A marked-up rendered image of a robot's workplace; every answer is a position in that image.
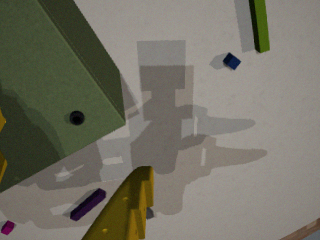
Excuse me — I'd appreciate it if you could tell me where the dark grey rod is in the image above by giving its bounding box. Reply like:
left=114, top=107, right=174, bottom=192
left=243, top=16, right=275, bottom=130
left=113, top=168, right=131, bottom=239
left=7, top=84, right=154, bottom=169
left=146, top=207, right=154, bottom=220

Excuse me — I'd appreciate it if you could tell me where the dark purple rod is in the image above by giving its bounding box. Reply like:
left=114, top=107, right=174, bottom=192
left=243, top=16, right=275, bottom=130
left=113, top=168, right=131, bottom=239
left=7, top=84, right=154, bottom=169
left=70, top=188, right=106, bottom=222

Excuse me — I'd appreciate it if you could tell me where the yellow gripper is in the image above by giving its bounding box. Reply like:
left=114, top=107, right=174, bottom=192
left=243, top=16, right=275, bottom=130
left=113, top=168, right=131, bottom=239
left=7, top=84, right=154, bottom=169
left=81, top=166, right=154, bottom=240

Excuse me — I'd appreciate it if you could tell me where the small blue cube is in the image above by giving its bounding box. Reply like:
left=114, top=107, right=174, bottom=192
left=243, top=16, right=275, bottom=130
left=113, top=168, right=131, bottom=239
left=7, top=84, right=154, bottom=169
left=223, top=52, right=241, bottom=70

